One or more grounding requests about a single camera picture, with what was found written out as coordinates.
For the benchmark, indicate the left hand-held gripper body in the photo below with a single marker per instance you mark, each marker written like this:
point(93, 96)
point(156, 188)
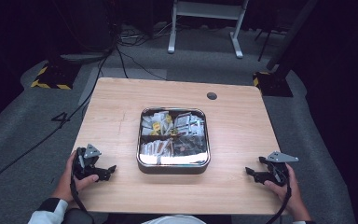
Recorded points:
point(85, 165)

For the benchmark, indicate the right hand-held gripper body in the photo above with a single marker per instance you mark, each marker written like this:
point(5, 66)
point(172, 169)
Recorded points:
point(278, 174)

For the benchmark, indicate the brown four-compartment box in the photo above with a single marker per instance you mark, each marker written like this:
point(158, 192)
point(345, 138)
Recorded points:
point(174, 169)

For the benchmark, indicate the clear plastic lid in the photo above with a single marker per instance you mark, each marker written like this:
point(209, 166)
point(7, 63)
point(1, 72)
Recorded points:
point(180, 160)

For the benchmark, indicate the person's right hand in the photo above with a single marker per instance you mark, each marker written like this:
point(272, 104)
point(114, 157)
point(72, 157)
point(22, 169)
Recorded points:
point(292, 196)

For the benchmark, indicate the person's left hand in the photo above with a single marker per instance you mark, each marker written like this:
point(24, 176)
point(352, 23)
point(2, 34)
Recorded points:
point(66, 186)

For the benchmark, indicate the person's dark trouser leg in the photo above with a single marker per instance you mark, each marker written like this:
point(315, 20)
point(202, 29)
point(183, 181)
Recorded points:
point(77, 216)

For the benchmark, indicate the pile of brown-white stick packets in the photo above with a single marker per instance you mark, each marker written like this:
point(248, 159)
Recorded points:
point(157, 147)

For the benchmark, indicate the pile of yellow-tagged tea bags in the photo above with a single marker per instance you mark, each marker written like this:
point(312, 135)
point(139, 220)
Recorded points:
point(157, 124)

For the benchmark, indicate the pile of dark packets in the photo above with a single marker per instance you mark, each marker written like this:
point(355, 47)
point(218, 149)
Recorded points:
point(191, 146)

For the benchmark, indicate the black-yellow striped stand base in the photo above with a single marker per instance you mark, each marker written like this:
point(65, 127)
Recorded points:
point(54, 76)
point(273, 84)

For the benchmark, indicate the person's white shirt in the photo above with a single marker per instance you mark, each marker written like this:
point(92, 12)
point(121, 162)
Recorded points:
point(174, 219)

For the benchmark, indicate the pile of white printed sachets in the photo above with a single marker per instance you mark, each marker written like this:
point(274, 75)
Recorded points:
point(189, 124)

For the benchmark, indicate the dark round table grommet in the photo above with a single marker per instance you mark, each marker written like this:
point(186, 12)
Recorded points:
point(211, 95)

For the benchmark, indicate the grey power strip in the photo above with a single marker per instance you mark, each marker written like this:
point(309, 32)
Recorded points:
point(82, 57)

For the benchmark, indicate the black slanted pole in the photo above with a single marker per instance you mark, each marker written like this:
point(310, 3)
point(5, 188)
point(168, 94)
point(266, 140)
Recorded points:
point(292, 34)

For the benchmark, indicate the white metal stand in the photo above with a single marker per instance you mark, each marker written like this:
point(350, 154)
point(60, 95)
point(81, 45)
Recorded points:
point(208, 9)

